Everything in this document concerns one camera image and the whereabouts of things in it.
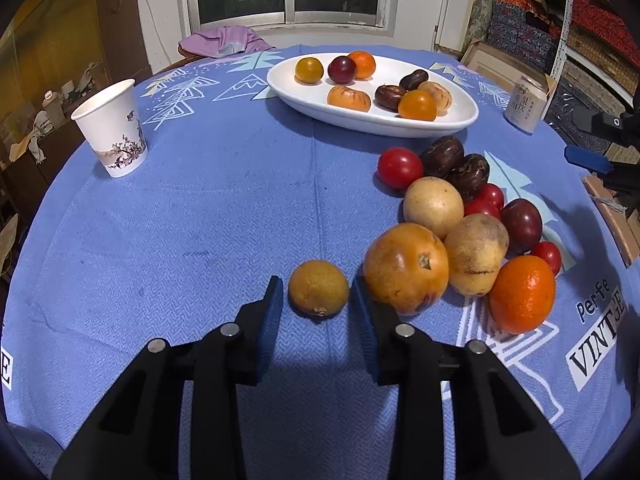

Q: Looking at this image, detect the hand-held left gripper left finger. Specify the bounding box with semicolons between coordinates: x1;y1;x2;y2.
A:
51;275;284;480

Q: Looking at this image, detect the pale yellow passion fruit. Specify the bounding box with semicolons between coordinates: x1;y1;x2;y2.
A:
403;176;465;241

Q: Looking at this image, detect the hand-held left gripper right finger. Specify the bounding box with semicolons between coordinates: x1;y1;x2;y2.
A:
350;276;583;480

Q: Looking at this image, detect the wooden glass door cabinet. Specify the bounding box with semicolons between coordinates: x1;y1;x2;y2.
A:
0;0;151;201

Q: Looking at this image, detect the white oval plate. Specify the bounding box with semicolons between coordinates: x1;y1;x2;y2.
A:
266;53;479;138

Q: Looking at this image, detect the white metal shelf rack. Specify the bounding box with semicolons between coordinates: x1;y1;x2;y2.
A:
547;0;640;126

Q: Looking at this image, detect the blue printed tablecloth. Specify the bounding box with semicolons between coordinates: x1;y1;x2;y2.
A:
0;45;636;461

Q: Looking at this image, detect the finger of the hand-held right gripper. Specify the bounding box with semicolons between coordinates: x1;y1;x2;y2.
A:
564;145;640;196
570;106;640;137

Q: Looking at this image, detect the orange mandarin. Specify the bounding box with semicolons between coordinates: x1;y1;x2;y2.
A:
347;50;377;80
488;255;557;335

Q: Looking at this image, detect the small mustard yellow citrus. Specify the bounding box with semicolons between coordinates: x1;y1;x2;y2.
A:
287;259;350;317

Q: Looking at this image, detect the striped orange passion fruit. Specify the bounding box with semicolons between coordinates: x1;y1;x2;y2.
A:
327;85;372;113

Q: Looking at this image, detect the tan spotted passion fruit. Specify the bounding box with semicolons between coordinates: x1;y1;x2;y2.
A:
443;213;510;297

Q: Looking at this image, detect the red tomato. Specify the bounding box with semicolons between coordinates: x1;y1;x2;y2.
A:
463;198;502;221
529;241;563;277
475;183;505;211
377;147;424;191

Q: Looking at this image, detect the purple cloth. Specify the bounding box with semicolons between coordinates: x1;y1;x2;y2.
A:
178;25;276;58

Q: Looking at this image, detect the white beverage can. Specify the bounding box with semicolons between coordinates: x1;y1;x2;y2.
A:
503;76;548;135

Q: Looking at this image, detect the mottled green board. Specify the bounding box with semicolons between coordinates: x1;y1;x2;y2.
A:
467;0;501;43

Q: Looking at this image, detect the orange tan passion fruit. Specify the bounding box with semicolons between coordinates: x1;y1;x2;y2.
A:
417;81;454;115

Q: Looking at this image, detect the wooden picture frame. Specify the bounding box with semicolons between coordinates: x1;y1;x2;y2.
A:
459;38;558;93

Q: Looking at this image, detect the dark purple plum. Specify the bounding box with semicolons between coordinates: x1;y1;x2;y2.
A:
327;56;358;84
500;198;544;255

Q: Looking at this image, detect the large tan passion fruit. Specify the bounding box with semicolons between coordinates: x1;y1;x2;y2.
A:
362;223;450;316

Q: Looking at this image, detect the white floral paper cup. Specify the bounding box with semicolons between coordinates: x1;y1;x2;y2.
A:
70;78;149;179

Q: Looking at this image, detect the stack of patterned gift boxes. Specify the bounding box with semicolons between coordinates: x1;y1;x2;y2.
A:
487;0;640;111

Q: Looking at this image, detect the orange yellow tomato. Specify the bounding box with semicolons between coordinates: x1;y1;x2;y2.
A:
398;89;438;122
294;57;324;85

